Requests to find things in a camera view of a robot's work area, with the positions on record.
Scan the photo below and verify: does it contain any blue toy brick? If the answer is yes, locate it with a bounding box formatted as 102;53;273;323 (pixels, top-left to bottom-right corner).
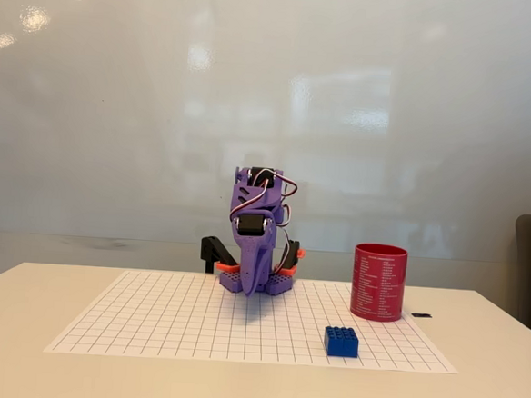
322;324;361;361

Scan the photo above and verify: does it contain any red cup with white print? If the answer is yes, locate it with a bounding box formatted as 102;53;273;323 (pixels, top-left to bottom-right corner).
349;242;410;325

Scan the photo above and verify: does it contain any orange clamp with knob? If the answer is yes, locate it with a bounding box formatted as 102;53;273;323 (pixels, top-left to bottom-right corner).
280;246;307;276

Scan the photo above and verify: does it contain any black table clamp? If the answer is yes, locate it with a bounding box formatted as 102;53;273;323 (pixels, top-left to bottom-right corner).
198;234;241;276

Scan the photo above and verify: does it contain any white grid paper sheet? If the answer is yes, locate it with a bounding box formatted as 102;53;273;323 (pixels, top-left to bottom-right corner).
44;264;464;382

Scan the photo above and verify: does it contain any white red black servo cable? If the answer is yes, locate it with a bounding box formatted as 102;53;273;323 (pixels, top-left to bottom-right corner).
229;167;301;227
273;202;296;274

